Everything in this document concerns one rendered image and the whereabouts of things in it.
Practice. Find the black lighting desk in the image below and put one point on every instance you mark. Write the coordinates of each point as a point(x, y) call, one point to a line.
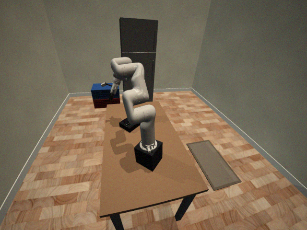
point(127, 126)

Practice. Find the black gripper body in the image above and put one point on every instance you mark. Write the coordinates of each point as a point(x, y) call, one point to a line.
point(114, 87)

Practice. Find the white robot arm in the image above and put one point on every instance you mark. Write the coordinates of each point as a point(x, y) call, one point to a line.
point(123, 69)

